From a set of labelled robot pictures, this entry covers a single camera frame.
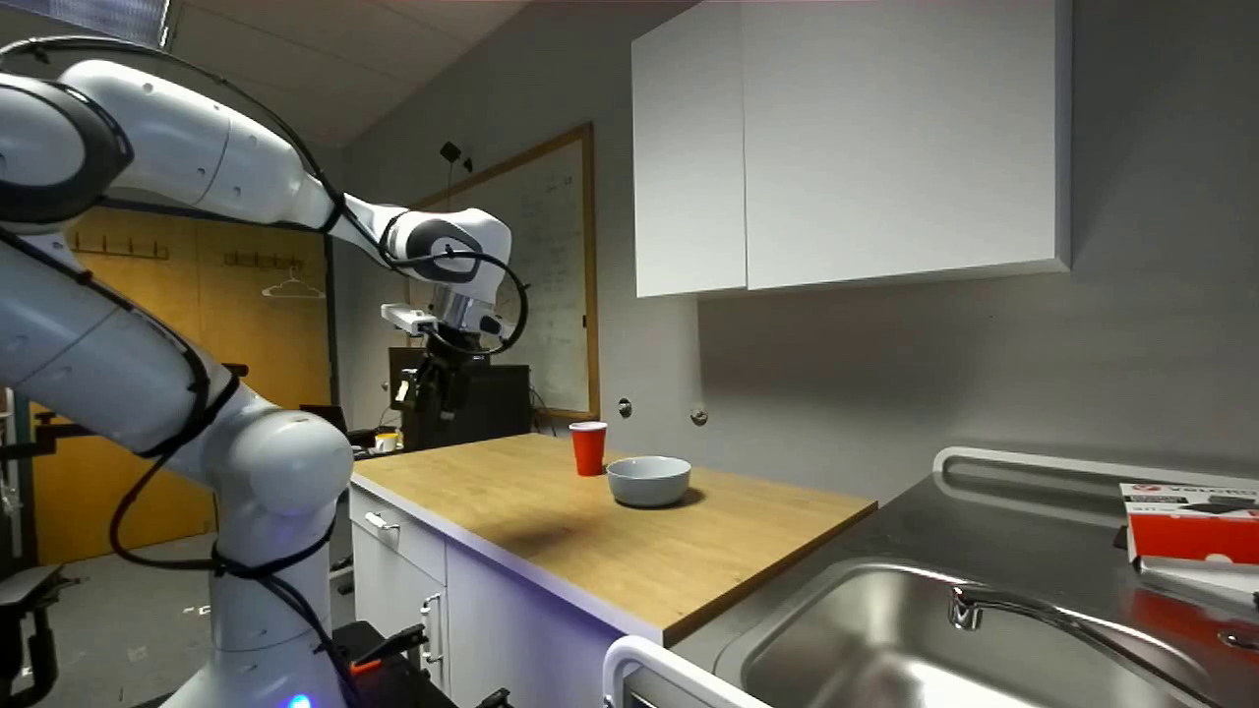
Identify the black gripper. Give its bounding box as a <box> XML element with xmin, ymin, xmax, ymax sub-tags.
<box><xmin>419</xmin><ymin>326</ymin><xmax>476</xmax><ymax>389</ymax></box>

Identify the orange plastic cup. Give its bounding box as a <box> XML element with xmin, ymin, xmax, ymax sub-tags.
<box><xmin>569</xmin><ymin>419</ymin><xmax>605</xmax><ymax>476</ymax></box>

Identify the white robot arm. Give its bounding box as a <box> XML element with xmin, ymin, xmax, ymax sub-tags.
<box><xmin>0</xmin><ymin>57</ymin><xmax>510</xmax><ymax>708</ymax></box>

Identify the grey bowl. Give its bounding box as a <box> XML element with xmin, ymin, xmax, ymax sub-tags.
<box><xmin>605</xmin><ymin>457</ymin><xmax>693</xmax><ymax>508</ymax></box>

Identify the white base cabinet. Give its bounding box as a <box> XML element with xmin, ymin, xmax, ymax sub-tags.
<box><xmin>349</xmin><ymin>487</ymin><xmax>618</xmax><ymax>708</ymax></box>

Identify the stainless steel sink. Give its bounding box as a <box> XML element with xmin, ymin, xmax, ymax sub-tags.
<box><xmin>715</xmin><ymin>562</ymin><xmax>1225</xmax><ymax>708</ymax></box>

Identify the chrome sink faucet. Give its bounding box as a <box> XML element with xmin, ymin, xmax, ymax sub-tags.
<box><xmin>947</xmin><ymin>586</ymin><xmax>1170</xmax><ymax>677</ymax></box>

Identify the red and white box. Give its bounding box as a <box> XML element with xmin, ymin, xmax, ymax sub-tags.
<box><xmin>1121</xmin><ymin>483</ymin><xmax>1259</xmax><ymax>565</ymax></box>

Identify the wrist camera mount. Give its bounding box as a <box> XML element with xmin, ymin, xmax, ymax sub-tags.
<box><xmin>378</xmin><ymin>302</ymin><xmax>437</xmax><ymax>333</ymax></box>

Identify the whiteboard with wooden frame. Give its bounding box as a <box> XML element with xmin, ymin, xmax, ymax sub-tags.
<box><xmin>433</xmin><ymin>124</ymin><xmax>600</xmax><ymax>415</ymax></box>

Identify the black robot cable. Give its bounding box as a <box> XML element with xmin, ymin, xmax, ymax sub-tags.
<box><xmin>0</xmin><ymin>32</ymin><xmax>533</xmax><ymax>708</ymax></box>

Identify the white wall cabinet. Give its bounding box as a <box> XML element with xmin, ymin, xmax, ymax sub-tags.
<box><xmin>630</xmin><ymin>0</ymin><xmax>1072</xmax><ymax>300</ymax></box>

